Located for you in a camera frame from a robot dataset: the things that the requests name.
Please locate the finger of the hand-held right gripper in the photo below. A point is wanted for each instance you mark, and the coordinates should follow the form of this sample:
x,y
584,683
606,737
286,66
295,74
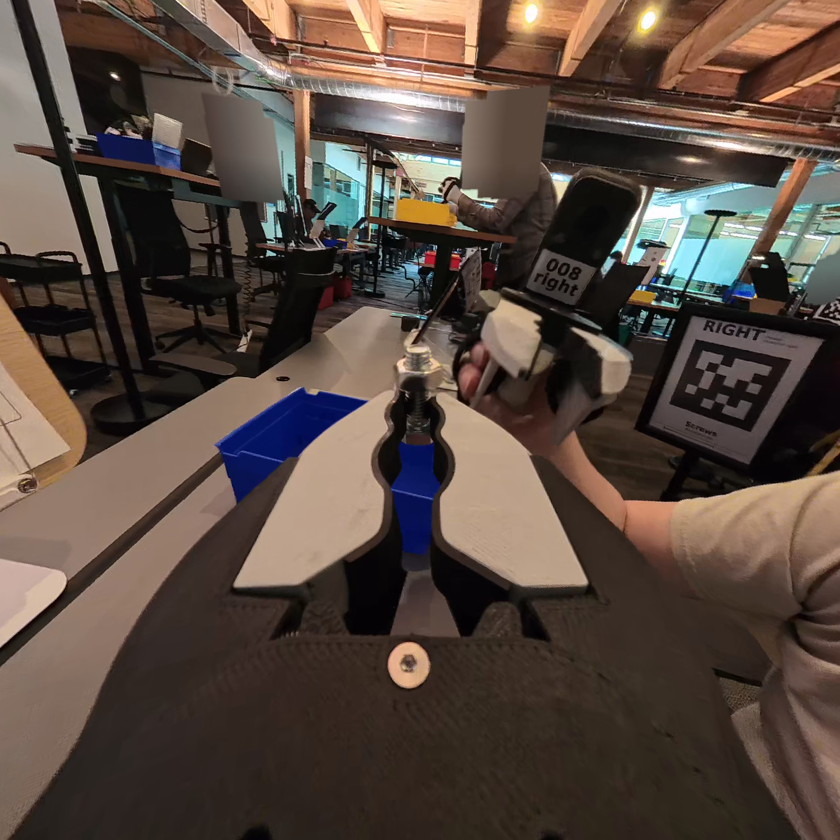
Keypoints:
x,y
518,348
607,367

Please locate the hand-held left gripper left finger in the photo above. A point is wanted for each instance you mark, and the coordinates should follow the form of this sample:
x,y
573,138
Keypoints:
x,y
315,512

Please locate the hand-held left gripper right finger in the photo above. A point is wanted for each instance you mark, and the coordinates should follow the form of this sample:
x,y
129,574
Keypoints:
x,y
505,518

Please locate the blue plastic bin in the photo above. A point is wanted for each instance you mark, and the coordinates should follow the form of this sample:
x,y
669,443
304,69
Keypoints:
x,y
282,433
167,156
124,148

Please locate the steel hex nut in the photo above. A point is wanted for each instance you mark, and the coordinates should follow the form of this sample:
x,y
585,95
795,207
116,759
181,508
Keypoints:
x,y
420,380

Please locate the steel bolt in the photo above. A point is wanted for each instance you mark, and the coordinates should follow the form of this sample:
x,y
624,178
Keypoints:
x,y
418,413

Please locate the person's right hand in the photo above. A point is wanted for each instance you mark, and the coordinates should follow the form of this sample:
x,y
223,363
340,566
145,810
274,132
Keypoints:
x,y
518,426

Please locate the framed black-white marker sign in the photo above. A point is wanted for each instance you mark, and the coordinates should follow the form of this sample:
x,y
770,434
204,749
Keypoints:
x,y
689,354

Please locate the wooden-top work table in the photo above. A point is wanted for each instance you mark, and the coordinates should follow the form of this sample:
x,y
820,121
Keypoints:
x,y
472,233

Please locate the black floor lamp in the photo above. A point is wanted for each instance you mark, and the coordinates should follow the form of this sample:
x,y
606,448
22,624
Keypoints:
x,y
718,215

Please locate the black wheeled sign stand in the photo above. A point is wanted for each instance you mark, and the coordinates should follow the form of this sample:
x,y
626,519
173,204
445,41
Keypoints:
x,y
682,472

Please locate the yellow plastic bin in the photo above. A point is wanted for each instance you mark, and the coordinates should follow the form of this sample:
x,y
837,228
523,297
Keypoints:
x,y
423,213

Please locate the black office chair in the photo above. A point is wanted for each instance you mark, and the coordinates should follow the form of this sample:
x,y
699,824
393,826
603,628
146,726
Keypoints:
x,y
295,308
197,289

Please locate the round ceiling light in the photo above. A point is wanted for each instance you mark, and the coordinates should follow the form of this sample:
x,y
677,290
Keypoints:
x,y
531,13
648,19

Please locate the instruction sheet on stand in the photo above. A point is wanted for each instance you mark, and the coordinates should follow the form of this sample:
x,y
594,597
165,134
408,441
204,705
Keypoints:
x,y
46,407

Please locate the black utility cart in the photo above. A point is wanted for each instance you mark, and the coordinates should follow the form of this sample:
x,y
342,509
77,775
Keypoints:
x,y
46,318

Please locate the tall wooden-top desk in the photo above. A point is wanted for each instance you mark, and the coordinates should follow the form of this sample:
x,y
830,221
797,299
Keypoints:
x,y
131,165

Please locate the black pole with round base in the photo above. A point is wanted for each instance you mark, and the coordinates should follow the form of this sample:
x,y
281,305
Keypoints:
x,y
80,197

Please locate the silver flexible duct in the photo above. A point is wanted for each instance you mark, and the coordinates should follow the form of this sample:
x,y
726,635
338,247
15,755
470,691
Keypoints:
x,y
341,82

